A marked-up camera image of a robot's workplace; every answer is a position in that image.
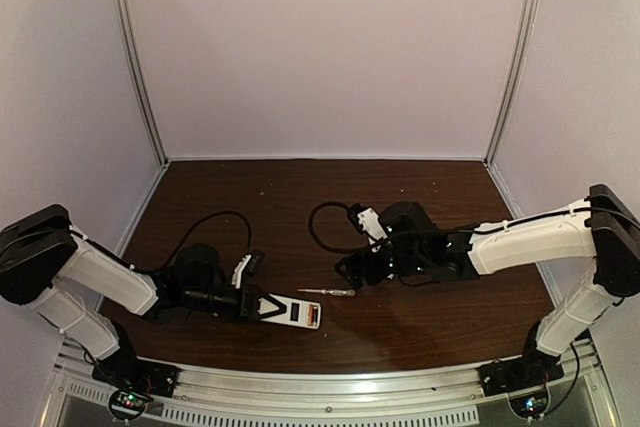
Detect white red remote control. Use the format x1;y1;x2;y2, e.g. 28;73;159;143
266;297;322;330

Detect clear handle screwdriver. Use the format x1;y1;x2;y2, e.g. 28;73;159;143
297;288;356;297

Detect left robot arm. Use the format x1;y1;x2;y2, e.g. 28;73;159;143
1;204;300;364

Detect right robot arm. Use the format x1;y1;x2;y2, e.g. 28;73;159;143
334;184;639;363

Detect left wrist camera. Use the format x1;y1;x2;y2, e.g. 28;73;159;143
230;249;266;289

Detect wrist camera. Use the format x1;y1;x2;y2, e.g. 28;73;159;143
230;249;266;289
347;203;387;244

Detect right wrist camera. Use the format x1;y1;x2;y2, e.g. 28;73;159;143
347;203;387;244

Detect right camera cable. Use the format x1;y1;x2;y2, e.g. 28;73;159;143
308;202;374;254

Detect camera cable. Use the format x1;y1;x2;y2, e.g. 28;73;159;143
169;211;252;278
308;202;374;254

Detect left camera cable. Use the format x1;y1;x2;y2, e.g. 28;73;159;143
169;211;252;278

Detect front aluminium rail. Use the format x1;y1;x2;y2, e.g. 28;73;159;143
35;340;621;426

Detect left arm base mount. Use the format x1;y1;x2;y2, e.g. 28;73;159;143
91;359;179;424

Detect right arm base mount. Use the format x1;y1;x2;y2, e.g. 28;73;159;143
477;357;564;421

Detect right aluminium frame post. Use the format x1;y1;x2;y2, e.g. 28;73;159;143
484;0;540;167

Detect aluminium frame post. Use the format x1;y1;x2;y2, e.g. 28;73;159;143
114;0;169;168
484;0;540;167

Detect left aluminium frame post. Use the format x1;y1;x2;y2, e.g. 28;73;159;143
114;0;169;168

